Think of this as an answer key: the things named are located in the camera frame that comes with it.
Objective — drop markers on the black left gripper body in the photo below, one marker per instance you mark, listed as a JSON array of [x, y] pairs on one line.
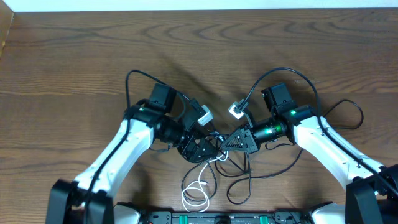
[[183, 145]]

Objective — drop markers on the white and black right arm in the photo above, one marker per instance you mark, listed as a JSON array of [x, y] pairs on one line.
[[370, 187]]

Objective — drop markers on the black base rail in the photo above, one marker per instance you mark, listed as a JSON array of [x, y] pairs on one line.
[[217, 217]]

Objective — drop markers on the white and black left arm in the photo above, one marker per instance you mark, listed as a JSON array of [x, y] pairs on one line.
[[89, 198]]

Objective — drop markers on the brown cardboard panel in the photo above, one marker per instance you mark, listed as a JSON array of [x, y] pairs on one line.
[[6, 19]]

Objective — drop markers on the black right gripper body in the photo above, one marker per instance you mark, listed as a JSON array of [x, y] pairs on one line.
[[252, 145]]

